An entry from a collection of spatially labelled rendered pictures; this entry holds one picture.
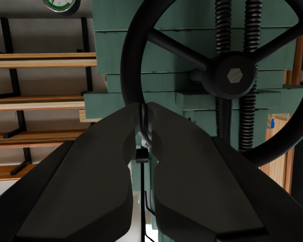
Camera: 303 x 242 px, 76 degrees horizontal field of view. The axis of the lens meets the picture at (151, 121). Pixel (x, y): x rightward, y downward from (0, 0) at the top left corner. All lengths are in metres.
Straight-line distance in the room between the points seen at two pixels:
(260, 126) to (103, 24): 0.37
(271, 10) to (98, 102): 0.42
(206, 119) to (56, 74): 2.83
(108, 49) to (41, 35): 2.77
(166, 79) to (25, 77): 2.92
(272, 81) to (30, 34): 3.05
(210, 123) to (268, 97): 0.11
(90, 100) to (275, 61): 0.42
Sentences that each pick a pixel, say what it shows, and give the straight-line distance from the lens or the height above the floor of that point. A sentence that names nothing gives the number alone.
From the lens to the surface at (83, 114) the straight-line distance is 0.64.
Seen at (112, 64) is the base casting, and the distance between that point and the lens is 0.45.
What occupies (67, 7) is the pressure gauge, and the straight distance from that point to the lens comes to 0.42.
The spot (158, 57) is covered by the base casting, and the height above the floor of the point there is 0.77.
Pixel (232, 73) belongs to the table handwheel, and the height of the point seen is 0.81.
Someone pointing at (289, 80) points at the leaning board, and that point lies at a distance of 1.98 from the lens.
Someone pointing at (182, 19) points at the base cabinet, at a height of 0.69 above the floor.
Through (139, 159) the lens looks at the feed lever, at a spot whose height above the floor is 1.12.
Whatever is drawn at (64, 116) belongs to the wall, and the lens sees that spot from 3.12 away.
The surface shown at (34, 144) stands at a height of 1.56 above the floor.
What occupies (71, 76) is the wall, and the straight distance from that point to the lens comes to 3.03.
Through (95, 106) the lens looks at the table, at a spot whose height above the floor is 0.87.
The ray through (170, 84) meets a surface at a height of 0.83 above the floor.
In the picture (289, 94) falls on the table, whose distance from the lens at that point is 0.55.
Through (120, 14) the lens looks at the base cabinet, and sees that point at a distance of 0.47.
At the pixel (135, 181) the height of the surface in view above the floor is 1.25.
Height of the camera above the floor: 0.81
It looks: 12 degrees up
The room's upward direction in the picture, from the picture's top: 179 degrees clockwise
